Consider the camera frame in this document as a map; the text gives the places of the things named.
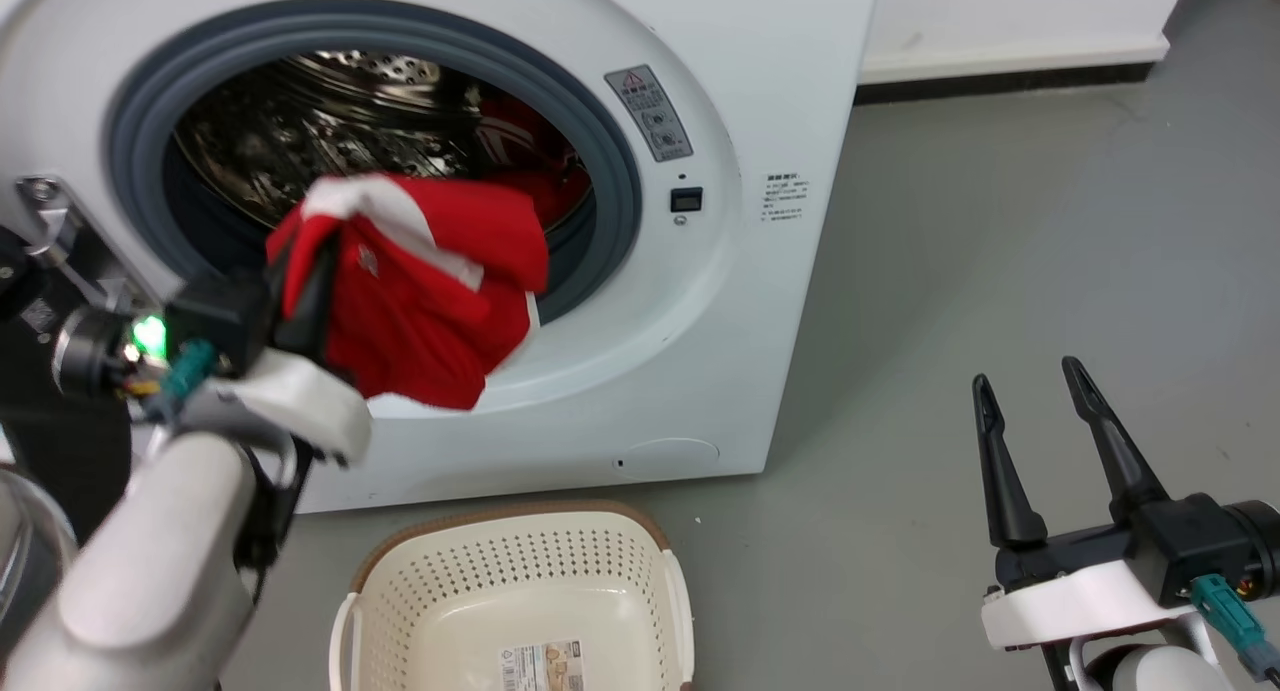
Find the red white-trimmed shirt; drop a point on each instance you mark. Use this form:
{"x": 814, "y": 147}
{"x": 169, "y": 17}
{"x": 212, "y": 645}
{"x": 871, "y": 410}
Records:
{"x": 430, "y": 301}

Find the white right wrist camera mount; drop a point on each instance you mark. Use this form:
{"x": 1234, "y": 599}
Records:
{"x": 1080, "y": 601}

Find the stainless steel washer drum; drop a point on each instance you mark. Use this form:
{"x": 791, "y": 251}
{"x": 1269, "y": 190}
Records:
{"x": 300, "y": 131}

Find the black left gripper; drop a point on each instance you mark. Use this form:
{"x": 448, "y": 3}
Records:
{"x": 220, "y": 316}

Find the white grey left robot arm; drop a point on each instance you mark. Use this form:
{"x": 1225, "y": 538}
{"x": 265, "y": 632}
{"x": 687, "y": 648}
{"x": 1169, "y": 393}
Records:
{"x": 150, "y": 561}

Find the white wall baseboard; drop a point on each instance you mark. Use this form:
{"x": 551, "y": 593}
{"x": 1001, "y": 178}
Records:
{"x": 1010, "y": 61}

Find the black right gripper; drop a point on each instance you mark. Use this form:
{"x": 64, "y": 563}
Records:
{"x": 1180, "y": 541}

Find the metal washer door hinge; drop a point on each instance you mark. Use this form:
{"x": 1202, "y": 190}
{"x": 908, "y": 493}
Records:
{"x": 70, "y": 236}

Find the red garment with white stripes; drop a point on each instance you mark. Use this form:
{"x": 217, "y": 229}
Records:
{"x": 525, "y": 156}

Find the paper product label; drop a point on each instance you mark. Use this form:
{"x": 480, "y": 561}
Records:
{"x": 541, "y": 666}

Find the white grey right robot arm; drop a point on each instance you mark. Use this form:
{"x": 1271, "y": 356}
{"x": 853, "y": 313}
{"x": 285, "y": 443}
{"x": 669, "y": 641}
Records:
{"x": 1150, "y": 669}

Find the grey rubber door gasket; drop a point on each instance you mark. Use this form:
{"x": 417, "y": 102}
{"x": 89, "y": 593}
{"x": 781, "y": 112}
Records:
{"x": 612, "y": 161}

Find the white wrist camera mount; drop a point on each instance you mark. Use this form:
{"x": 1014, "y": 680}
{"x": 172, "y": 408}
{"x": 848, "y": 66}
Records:
{"x": 1080, "y": 601}
{"x": 295, "y": 401}

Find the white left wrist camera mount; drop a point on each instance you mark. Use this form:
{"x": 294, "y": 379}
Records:
{"x": 295, "y": 401}

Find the cream perforated laundry basket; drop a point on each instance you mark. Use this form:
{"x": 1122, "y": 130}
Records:
{"x": 520, "y": 601}

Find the white front-load washing machine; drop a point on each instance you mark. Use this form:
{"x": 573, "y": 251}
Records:
{"x": 770, "y": 91}

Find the dark washing machine door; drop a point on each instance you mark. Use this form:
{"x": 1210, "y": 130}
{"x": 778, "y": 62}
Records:
{"x": 40, "y": 441}

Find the black door latch slot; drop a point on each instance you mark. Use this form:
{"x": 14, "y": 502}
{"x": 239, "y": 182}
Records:
{"x": 686, "y": 199}

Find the grey warning sticker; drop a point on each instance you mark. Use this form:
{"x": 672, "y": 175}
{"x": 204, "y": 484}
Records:
{"x": 648, "y": 113}

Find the white text label sticker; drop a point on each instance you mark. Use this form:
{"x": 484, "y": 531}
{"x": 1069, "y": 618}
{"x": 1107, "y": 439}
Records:
{"x": 783, "y": 197}

